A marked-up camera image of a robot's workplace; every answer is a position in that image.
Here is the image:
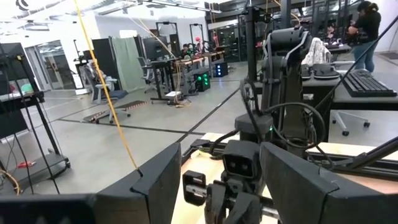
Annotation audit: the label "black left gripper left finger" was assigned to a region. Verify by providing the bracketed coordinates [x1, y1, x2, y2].
[94, 142, 182, 224]

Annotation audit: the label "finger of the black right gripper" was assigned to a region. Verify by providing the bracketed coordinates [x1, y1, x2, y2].
[228, 192, 264, 224]
[204, 183, 228, 224]

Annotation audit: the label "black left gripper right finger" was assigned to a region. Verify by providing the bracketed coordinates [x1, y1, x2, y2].
[259, 141, 368, 224]

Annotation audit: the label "white office chair base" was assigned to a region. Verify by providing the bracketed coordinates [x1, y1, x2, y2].
[330, 110, 371, 137]

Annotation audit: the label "grey office chair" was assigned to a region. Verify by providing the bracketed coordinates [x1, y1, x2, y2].
[83, 60, 132, 124]

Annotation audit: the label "computer tower green lights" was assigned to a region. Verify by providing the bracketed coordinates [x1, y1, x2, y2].
[192, 70, 212, 93]

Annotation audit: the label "black computer desk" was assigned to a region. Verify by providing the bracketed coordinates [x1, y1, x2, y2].
[300, 73, 398, 111]

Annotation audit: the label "black equipment cart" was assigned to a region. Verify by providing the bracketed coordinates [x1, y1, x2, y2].
[0, 42, 72, 196]

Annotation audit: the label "computer tower blue lights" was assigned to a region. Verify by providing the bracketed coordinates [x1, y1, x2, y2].
[213, 61, 229, 78]

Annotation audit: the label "black keyboard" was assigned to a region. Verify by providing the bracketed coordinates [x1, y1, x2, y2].
[341, 68, 398, 98]

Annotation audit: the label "wooden workbench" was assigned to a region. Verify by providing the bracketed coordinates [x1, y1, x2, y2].
[174, 50, 225, 68]

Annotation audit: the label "green curtain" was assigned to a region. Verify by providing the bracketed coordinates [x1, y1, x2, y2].
[111, 36, 147, 93]

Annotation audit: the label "white patterned cloth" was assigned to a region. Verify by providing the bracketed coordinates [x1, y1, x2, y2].
[300, 37, 332, 67]

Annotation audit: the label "black partition panel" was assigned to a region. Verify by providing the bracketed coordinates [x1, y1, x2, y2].
[91, 37, 121, 91]

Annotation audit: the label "person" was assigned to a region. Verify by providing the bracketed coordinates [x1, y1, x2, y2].
[347, 0, 382, 73]

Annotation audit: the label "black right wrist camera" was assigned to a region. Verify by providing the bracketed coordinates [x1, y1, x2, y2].
[221, 139, 261, 180]

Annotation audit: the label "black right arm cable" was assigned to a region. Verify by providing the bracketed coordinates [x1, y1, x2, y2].
[239, 79, 327, 156]

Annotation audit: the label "black aluminium table frame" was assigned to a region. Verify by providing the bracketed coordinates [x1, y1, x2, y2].
[182, 15, 398, 181]

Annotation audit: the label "yellow hanging cable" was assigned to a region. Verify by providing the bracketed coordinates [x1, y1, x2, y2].
[73, 0, 139, 170]

